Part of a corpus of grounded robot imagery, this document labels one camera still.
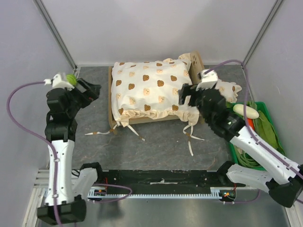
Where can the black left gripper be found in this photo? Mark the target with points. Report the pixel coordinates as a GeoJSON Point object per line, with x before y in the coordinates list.
{"type": "Point", "coordinates": [89, 95]}

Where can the green beans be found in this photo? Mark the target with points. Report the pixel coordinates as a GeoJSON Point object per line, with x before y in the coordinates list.
{"type": "Point", "coordinates": [244, 160]}

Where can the white radish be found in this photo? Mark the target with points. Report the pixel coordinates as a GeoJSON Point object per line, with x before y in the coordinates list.
{"type": "Point", "coordinates": [250, 112]}

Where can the orange carrot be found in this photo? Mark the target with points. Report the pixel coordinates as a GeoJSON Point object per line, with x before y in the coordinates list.
{"type": "Point", "coordinates": [251, 124]}

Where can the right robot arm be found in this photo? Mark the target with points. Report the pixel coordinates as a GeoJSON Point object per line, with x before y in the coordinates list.
{"type": "Point", "coordinates": [282, 178]}

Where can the white cable duct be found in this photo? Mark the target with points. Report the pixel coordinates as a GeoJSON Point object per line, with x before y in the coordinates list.
{"type": "Point", "coordinates": [101, 193]}

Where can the bear print small pillow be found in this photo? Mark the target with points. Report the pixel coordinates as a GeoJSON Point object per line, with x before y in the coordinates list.
{"type": "Point", "coordinates": [229, 90]}

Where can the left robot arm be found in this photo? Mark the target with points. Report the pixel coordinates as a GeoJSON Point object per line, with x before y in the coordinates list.
{"type": "Point", "coordinates": [65, 201]}

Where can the wooden pet bed frame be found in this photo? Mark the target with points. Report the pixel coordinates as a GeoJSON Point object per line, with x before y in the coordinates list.
{"type": "Point", "coordinates": [196, 63]}

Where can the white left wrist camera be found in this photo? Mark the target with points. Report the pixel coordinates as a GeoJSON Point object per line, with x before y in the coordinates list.
{"type": "Point", "coordinates": [58, 81]}

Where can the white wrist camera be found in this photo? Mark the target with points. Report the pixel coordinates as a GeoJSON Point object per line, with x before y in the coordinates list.
{"type": "Point", "coordinates": [207, 79]}
{"type": "Point", "coordinates": [58, 81]}

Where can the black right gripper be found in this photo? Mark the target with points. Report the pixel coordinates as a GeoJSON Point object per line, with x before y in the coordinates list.
{"type": "Point", "coordinates": [191, 96]}

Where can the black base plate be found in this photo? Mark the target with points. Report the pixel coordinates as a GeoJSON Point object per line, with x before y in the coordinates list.
{"type": "Point", "coordinates": [166, 181]}

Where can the green cabbage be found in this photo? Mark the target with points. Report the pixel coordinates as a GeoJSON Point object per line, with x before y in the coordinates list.
{"type": "Point", "coordinates": [71, 79]}

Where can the bear print cream quilt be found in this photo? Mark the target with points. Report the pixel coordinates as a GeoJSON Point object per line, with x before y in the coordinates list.
{"type": "Point", "coordinates": [151, 89]}

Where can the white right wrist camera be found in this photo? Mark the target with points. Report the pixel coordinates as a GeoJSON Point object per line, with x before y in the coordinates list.
{"type": "Point", "coordinates": [207, 79]}

